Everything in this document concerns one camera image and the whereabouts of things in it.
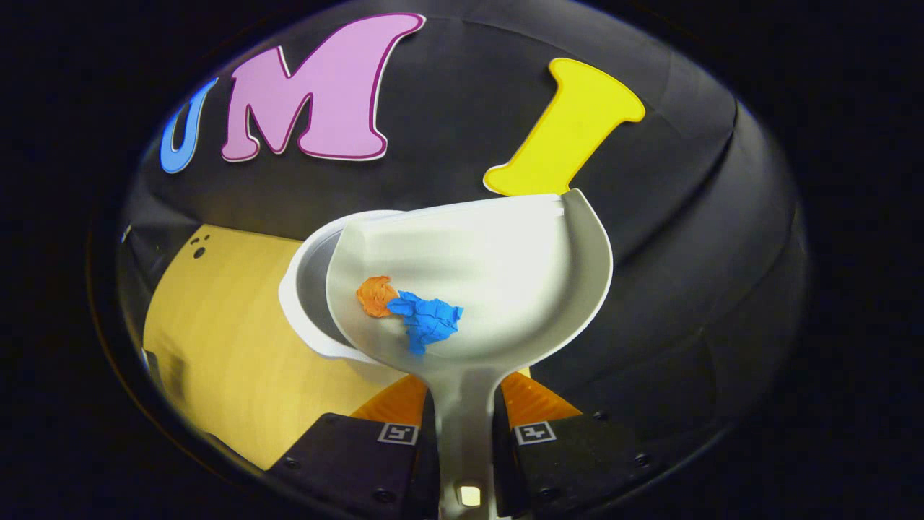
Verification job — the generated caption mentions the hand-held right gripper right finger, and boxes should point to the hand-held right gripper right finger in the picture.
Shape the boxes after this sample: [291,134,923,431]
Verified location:
[493,370,672,518]

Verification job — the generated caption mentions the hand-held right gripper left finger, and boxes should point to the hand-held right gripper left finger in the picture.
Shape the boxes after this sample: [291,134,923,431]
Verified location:
[267,374,441,520]

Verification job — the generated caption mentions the blue paper trash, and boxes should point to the blue paper trash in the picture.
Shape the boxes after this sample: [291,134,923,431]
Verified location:
[387,291,464,356]

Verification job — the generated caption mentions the orange paper trash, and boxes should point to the orange paper trash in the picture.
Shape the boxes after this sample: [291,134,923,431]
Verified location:
[356,276,399,319]

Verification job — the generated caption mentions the white ribbed garbage bin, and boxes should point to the white ribbed garbage bin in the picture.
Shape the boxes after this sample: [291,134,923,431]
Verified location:
[278,210,405,365]

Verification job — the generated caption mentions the grey plastic dustpan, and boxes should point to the grey plastic dustpan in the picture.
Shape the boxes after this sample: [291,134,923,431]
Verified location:
[326,189,614,520]

